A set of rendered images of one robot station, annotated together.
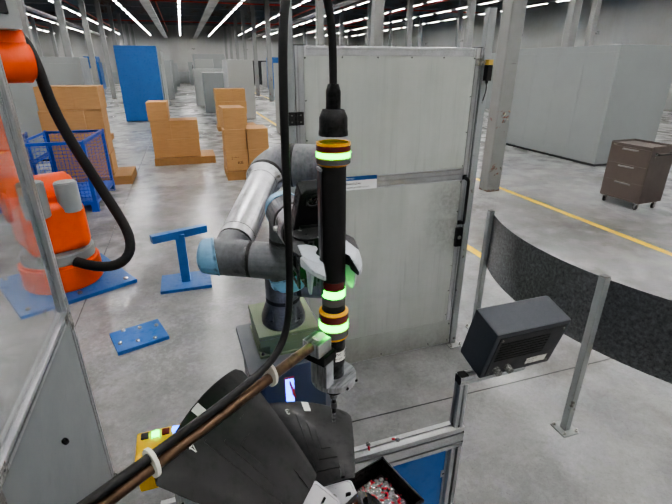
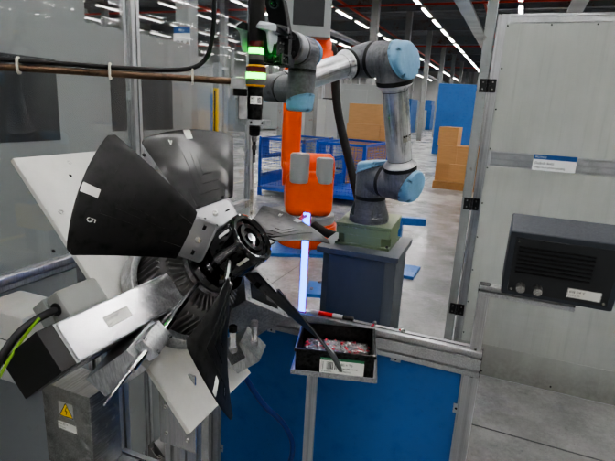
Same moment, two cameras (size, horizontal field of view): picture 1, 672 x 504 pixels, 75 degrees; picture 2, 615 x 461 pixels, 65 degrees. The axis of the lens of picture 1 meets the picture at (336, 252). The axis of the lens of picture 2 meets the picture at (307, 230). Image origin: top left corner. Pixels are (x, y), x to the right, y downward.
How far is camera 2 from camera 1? 93 cm
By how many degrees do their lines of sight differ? 39
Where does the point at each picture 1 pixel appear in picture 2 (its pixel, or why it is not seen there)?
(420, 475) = (427, 394)
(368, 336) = (535, 356)
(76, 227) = (322, 197)
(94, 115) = not seen: hidden behind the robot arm
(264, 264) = (281, 85)
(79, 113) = (377, 127)
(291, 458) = (222, 179)
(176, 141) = (458, 166)
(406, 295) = (600, 322)
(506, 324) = (533, 228)
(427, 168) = not seen: outside the picture
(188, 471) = (160, 148)
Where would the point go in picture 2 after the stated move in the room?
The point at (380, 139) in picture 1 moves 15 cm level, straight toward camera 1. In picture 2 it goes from (588, 116) to (577, 116)
